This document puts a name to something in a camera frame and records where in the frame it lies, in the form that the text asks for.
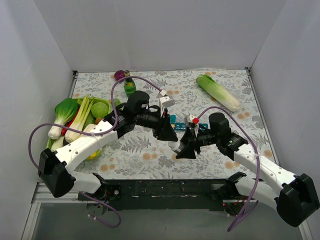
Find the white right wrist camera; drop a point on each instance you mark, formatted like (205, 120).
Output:
(191, 121)

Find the celery stalk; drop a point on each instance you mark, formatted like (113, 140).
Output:
(79, 120)

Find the purple onion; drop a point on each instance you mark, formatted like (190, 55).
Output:
(119, 74)

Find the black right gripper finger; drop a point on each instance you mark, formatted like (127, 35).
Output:
(186, 151)
(189, 135)

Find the green plastic tray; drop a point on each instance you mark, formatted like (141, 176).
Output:
(89, 120)

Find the small bok choy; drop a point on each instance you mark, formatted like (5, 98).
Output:
(59, 143)

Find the green glass bottle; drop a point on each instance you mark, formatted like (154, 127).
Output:
(129, 84)

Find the brown mushroom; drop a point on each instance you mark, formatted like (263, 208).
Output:
(98, 120)

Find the black table front rail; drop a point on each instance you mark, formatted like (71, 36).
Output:
(163, 194)

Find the napa cabbage on table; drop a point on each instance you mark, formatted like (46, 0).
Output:
(218, 92)

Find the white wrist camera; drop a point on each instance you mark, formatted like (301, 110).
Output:
(165, 102)
(191, 121)

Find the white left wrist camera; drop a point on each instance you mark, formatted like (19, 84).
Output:
(165, 102)

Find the round green cabbage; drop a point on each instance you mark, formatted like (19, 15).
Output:
(99, 110)

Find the green cylindrical bottle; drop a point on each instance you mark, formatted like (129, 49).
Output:
(116, 102)

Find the yellow white cabbage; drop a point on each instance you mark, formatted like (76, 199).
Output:
(87, 129)

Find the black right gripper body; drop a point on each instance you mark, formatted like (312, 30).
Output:
(194, 140)

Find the white pill bottle blue label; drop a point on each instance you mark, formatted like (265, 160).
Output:
(176, 146)

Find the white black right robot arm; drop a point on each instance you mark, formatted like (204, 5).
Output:
(294, 197)

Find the floral patterned table mat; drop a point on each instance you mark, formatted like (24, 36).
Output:
(139, 155)

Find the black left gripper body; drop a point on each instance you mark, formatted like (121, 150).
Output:
(163, 125)

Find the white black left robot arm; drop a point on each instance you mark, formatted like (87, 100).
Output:
(57, 168)

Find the teal weekly pill organizer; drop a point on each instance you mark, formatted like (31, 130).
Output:
(180, 125)

